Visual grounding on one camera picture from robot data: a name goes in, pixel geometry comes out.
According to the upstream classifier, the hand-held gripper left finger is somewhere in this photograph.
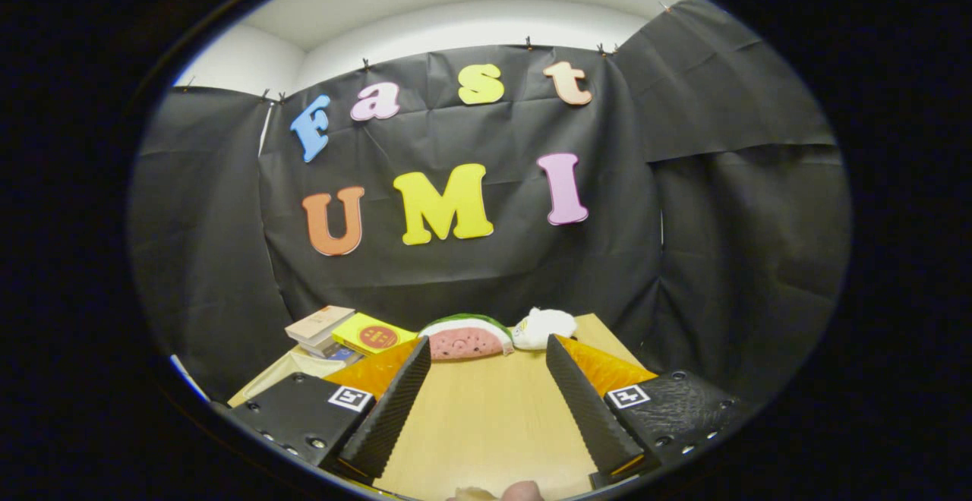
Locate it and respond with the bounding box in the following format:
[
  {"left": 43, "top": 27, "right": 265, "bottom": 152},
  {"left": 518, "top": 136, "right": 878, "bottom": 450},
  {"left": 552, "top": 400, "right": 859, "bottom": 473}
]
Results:
[{"left": 226, "top": 336, "right": 432, "bottom": 485}]

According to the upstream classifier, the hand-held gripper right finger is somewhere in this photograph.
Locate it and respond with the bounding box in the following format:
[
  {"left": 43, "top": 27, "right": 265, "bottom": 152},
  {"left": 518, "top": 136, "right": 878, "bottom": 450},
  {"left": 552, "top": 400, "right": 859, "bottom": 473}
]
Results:
[{"left": 545, "top": 334, "right": 749, "bottom": 489}]

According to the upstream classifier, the cream fabric storage box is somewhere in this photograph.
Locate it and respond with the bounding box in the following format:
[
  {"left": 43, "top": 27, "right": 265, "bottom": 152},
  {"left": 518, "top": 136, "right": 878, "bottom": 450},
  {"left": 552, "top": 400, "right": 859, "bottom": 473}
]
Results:
[{"left": 228, "top": 345, "right": 349, "bottom": 408}]

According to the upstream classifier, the yellow book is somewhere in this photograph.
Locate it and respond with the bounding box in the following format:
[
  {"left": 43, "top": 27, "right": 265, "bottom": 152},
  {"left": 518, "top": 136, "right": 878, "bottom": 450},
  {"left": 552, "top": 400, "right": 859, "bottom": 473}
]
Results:
[{"left": 331, "top": 312, "right": 418, "bottom": 358}]

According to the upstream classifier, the white plush toy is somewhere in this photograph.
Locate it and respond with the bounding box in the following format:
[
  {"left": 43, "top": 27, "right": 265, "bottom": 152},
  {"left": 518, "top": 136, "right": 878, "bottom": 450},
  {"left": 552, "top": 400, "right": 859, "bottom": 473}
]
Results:
[{"left": 511, "top": 307, "right": 578, "bottom": 351}]

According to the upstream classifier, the watermelon slice plush toy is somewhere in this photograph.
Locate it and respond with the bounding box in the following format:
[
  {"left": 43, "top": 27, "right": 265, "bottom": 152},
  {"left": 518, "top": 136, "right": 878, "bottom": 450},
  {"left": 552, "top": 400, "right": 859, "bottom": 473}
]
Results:
[{"left": 418, "top": 314, "right": 516, "bottom": 361}]

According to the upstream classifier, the beige book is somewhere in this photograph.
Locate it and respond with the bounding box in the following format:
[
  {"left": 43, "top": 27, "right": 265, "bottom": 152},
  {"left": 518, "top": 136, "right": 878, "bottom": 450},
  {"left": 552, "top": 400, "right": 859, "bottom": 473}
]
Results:
[{"left": 285, "top": 305, "right": 356, "bottom": 342}]

